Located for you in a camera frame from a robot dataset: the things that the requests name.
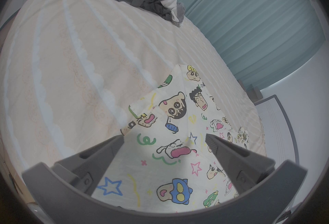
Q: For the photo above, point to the bed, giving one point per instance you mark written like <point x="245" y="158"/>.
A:
<point x="64" y="63"/>

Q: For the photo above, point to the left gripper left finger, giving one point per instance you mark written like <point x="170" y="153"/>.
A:
<point x="95" y="164"/>

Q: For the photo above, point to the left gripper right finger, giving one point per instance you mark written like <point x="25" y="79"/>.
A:
<point x="239" y="166"/>

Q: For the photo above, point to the grey bedside table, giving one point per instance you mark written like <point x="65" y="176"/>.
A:
<point x="250" y="90"/>

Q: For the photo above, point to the white printed pyjama top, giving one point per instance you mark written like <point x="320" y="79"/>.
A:
<point x="167" y="115"/>

